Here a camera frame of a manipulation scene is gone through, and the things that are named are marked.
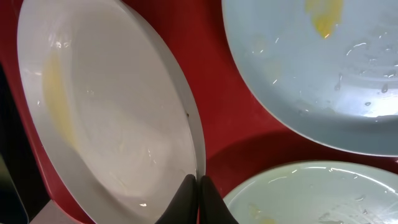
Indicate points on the light green plate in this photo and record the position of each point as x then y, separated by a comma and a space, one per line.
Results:
316, 192

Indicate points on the white plate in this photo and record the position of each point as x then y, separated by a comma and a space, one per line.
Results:
111, 105

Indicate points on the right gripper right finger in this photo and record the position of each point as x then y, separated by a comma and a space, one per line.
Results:
212, 209

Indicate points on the light blue plate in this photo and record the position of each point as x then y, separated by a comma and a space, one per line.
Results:
325, 69

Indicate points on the red tray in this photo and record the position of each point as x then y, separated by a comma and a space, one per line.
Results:
241, 138

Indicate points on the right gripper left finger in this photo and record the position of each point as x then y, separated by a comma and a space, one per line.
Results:
183, 208

